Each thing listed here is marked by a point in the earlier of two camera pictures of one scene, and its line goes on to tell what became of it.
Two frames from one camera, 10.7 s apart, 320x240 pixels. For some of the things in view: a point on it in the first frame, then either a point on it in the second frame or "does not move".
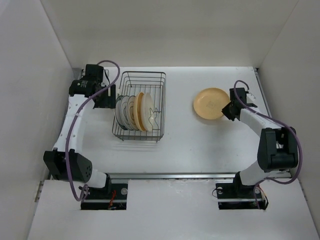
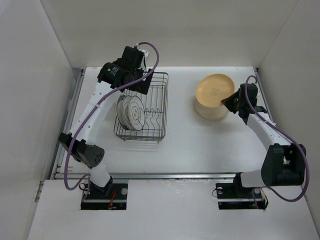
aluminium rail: (170, 176) does not move
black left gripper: (108, 102) → (141, 86)
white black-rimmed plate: (123, 113) does not move
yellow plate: (209, 103) → (212, 89)
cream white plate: (147, 111) → (212, 113)
